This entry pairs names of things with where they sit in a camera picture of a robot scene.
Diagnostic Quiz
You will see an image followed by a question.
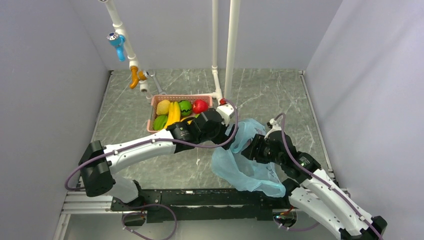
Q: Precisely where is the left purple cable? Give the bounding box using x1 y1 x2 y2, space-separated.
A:
64 98 240 240

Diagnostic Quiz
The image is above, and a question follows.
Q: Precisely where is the red fake apple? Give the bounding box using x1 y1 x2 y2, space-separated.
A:
192 99 209 114

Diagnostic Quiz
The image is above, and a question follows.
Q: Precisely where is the silver wrench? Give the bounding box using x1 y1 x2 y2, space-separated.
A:
148 70 167 95

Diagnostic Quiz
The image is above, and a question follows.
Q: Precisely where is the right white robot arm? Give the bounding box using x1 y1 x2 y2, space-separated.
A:
241 130 388 240

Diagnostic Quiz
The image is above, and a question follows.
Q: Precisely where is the purple cable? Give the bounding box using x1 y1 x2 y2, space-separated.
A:
64 98 240 240
273 112 385 240

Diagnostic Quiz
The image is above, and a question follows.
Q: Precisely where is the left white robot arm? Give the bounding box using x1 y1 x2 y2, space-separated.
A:
77 104 237 210

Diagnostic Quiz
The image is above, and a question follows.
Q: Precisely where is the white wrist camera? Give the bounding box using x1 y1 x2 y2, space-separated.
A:
265 118 282 140
215 98 237 126

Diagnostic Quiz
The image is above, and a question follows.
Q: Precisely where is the small green fake fruit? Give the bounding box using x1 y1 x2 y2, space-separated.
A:
152 115 168 131

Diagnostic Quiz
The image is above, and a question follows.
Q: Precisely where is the yellow fake banana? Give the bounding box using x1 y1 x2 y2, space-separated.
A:
164 101 181 129

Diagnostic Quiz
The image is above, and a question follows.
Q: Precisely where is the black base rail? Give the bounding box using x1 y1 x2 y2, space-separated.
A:
110 185 340 223

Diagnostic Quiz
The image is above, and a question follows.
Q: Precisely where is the green fake watermelon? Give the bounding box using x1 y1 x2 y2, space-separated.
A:
178 100 192 117

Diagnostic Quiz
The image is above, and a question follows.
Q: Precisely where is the light blue plastic bag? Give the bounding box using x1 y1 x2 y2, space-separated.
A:
211 118 286 198

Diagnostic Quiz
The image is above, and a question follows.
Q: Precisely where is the white pvc pipe frame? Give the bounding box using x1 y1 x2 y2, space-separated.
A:
99 0 242 100

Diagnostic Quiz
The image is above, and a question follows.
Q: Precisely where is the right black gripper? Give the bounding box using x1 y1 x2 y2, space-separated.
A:
241 133 284 166

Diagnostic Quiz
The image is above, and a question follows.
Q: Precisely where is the blue plastic faucet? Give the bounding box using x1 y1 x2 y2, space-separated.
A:
107 32 126 62

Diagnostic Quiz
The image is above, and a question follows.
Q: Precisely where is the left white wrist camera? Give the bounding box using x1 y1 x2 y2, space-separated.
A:
215 98 237 126

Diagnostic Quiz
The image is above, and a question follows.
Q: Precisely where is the orange plastic faucet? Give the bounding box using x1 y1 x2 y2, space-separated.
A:
129 65 149 89

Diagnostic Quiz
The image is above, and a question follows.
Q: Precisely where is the pink plastic basket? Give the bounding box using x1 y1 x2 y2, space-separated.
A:
146 94 213 133

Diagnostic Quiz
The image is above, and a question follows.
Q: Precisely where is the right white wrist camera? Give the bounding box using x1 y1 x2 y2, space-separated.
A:
265 118 282 140

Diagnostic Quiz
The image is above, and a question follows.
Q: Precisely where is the yellow fake pear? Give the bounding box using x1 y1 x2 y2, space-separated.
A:
155 99 171 116

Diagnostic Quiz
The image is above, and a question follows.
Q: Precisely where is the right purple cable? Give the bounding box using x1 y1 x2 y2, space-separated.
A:
273 112 385 240

